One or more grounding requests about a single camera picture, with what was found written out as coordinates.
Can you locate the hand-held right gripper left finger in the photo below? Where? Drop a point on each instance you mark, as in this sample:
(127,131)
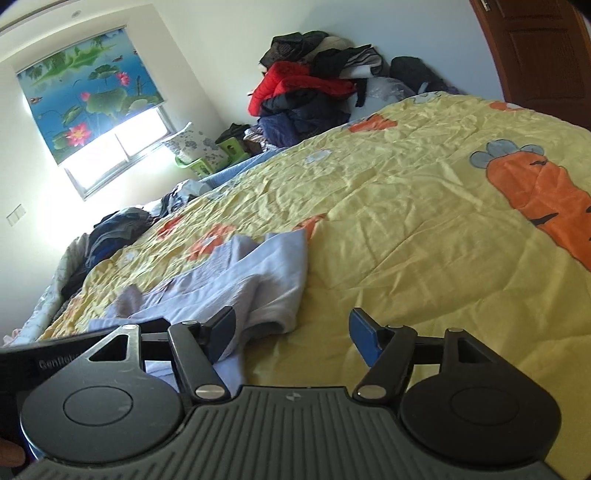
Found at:
(220,334)

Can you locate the lotus print roller blind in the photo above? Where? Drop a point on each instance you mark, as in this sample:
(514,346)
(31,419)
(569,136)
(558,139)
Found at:
(83,87)

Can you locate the green plastic stool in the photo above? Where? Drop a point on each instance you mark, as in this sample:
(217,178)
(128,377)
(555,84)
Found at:
(196,167)
(233,148)

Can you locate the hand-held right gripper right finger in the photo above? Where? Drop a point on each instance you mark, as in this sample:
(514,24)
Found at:
(364,341)

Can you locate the pile of jackets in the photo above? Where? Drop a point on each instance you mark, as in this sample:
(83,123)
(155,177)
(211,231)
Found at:
(323,53)

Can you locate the red jacket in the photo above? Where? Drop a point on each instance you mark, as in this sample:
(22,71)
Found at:
(281,79)

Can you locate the yellow carrot printed blanket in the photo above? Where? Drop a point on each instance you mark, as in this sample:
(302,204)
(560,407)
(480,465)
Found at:
(415,230)

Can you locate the white plastic bag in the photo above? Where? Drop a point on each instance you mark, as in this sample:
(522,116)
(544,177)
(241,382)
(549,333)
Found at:
(182,196)

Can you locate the blue knitted blanket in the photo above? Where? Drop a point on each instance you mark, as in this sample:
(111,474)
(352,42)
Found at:
(240,168)

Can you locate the window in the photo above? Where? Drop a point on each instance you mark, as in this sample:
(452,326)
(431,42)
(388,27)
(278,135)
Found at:
(120,147)

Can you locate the black bag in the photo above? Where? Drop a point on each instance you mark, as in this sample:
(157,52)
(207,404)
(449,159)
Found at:
(415,74)

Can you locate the person's left hand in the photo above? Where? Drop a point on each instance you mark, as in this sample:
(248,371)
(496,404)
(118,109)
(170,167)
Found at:
(10,453)

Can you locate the floral pillow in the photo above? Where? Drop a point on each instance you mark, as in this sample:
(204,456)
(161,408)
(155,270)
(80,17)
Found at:
(196,145)

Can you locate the brown wooden door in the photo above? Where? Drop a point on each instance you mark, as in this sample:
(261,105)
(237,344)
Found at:
(540,50)

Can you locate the clear plastic bag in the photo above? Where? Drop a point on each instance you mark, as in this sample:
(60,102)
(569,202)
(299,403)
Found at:
(383,92)

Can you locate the checked cloth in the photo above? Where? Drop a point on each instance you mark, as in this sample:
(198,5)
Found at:
(258,138)

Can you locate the navy puffer jacket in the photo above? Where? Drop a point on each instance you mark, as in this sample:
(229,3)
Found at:
(300,121)

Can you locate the pile of dark clothes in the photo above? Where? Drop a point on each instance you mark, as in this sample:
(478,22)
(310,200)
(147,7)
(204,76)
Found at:
(113,230)

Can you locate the white wall switch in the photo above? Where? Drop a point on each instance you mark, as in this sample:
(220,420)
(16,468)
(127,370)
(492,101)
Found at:
(15,214)

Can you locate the light blue garment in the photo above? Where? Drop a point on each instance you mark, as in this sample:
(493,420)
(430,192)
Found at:
(258,277)

